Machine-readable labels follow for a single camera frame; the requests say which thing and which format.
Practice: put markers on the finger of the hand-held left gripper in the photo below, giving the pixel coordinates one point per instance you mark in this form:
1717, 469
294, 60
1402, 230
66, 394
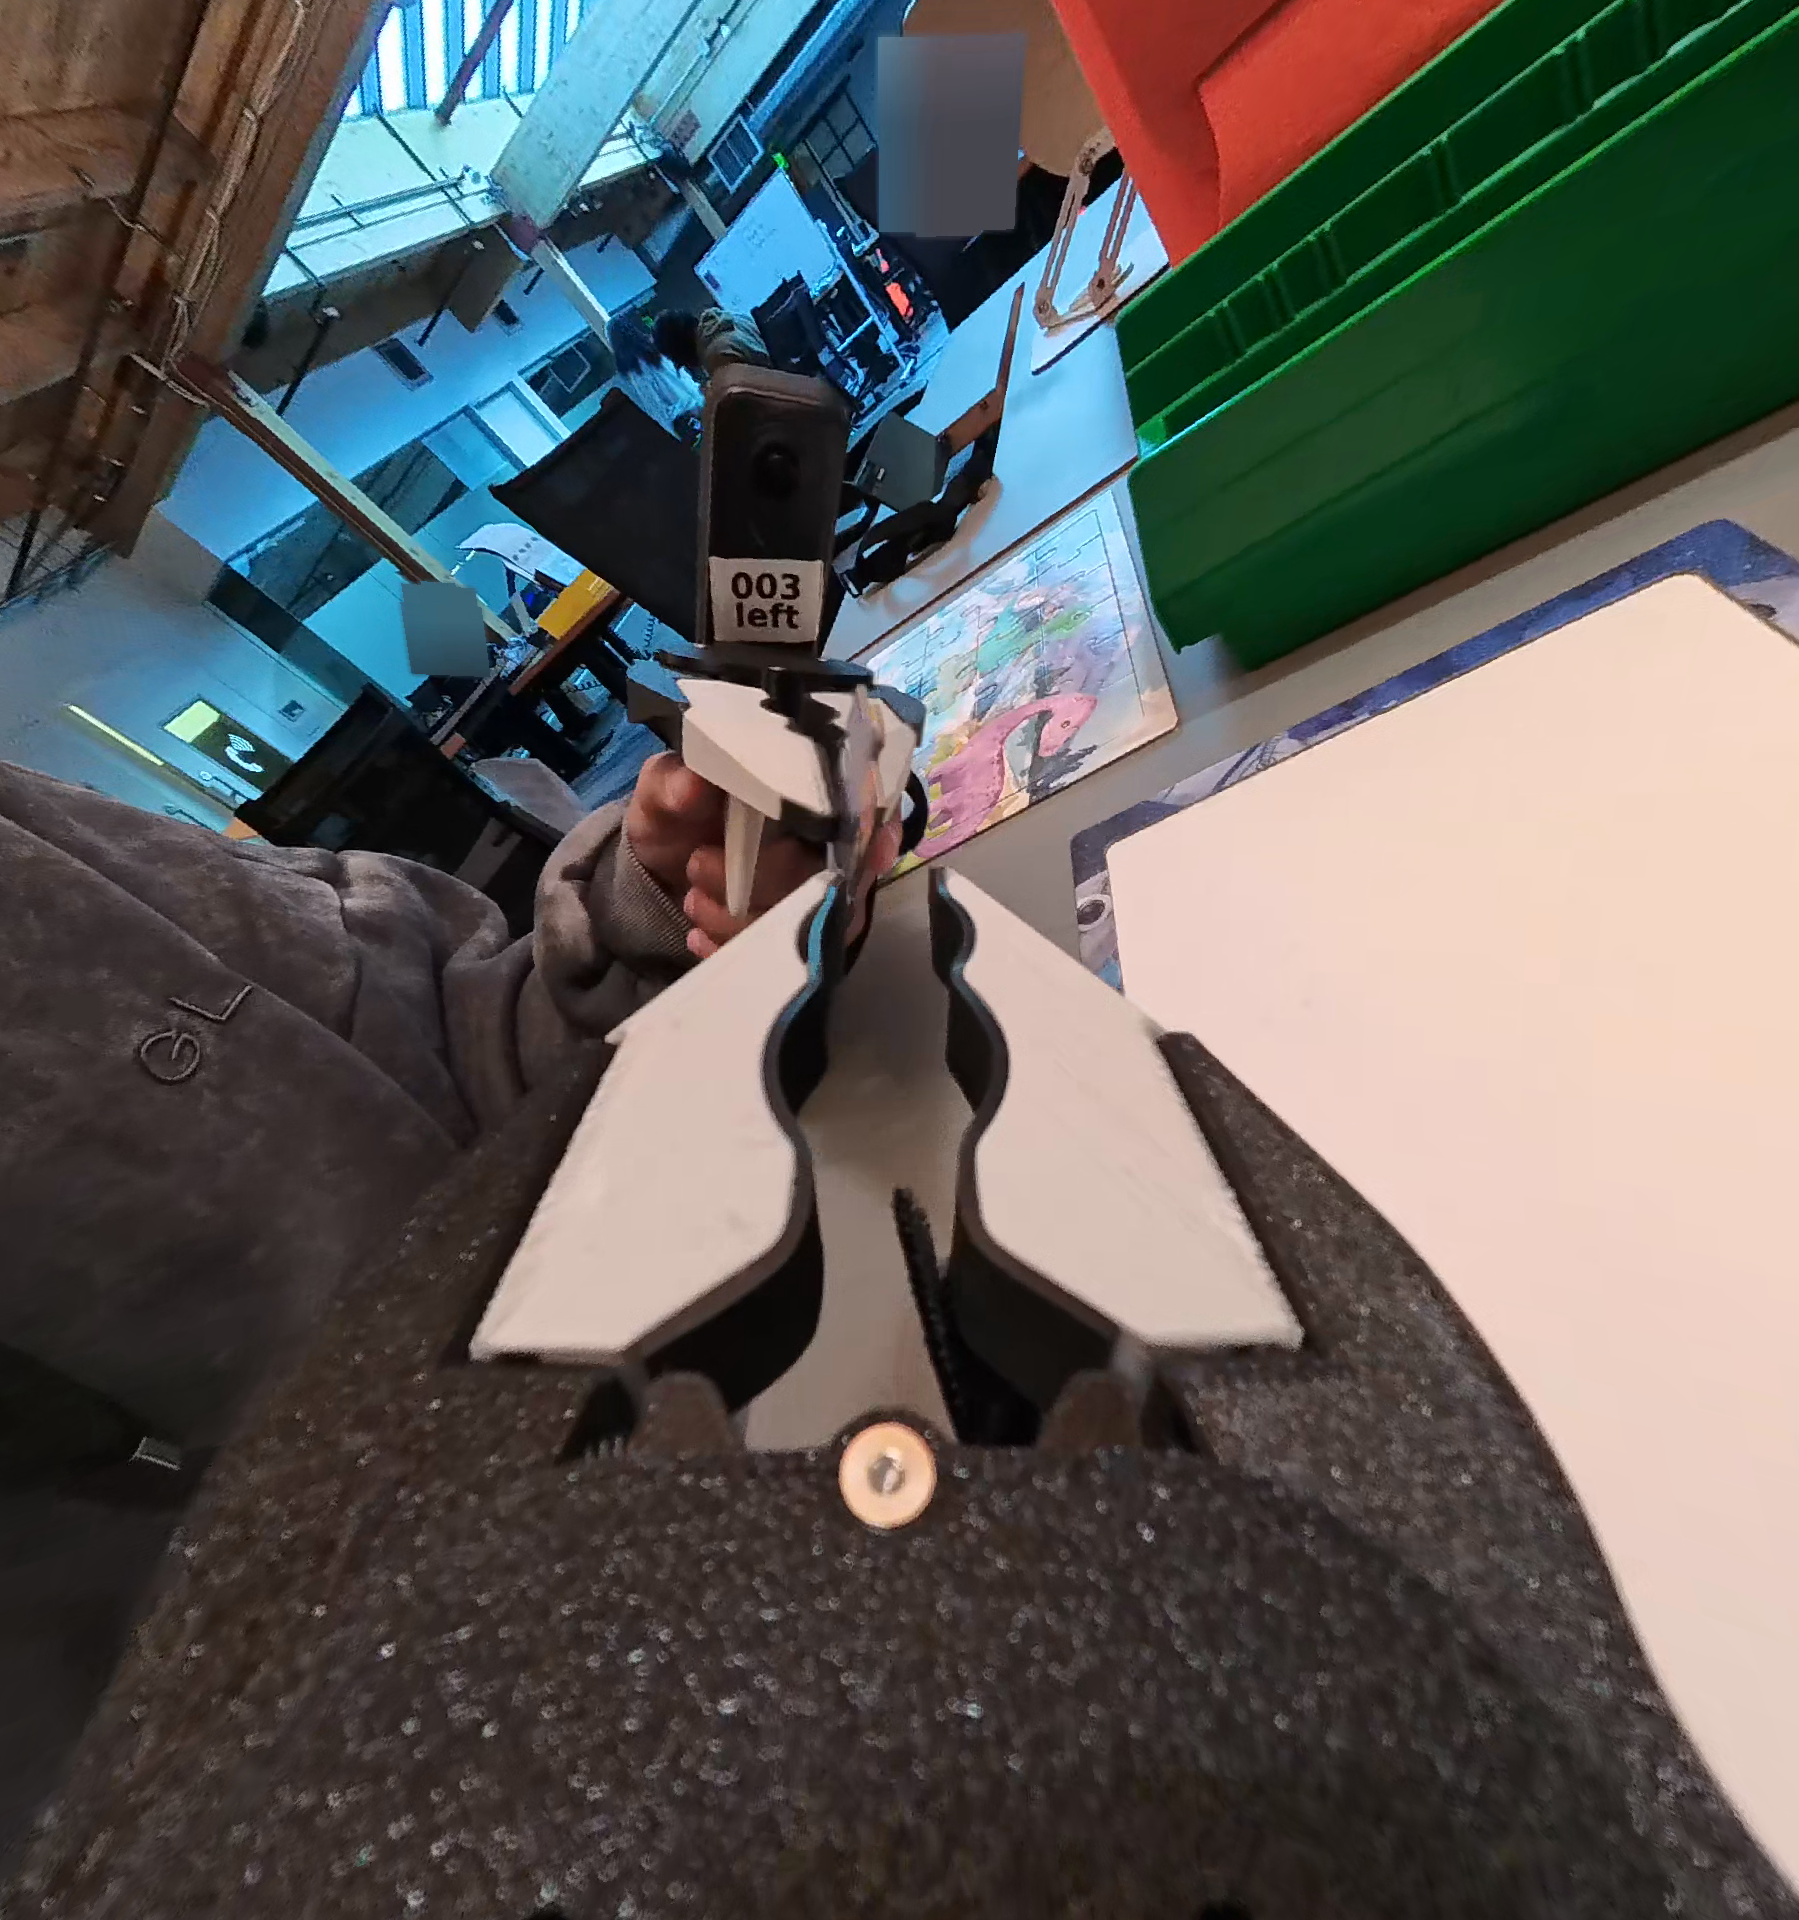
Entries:
755, 744
884, 763

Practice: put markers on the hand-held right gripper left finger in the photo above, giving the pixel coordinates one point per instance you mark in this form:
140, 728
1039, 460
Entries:
658, 1185

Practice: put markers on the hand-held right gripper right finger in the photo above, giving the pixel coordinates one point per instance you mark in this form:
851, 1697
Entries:
1123, 1185

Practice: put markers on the thin puzzle piece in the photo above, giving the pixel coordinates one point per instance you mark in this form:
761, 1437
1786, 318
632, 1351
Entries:
858, 794

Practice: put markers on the person's left hand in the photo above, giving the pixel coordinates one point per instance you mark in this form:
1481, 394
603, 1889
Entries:
675, 854

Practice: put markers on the pale blue printed board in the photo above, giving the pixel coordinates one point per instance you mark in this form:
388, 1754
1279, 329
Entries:
1018, 703

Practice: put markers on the black desktop device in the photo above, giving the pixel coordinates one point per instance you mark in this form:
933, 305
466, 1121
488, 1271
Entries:
931, 479

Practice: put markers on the black mesh office chair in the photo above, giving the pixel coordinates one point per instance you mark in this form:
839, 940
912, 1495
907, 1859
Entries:
600, 496

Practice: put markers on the white side table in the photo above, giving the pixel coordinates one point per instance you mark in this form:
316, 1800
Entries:
1049, 436

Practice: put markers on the white puzzle tray blue rim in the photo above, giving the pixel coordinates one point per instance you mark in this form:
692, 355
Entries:
1514, 1051

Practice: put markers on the slanted skylight windows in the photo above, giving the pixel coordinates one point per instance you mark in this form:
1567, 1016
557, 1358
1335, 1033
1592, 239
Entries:
419, 60

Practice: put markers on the orange plastic holder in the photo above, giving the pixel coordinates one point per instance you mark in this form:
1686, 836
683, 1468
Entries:
1257, 104

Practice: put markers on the green plastic bin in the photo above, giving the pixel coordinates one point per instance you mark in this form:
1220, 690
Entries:
1437, 375

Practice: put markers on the wooden ceiling beam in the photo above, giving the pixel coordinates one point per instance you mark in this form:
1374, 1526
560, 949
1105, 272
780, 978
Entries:
88, 180

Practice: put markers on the wooden frame stand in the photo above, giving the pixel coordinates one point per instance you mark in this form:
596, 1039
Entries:
1087, 239

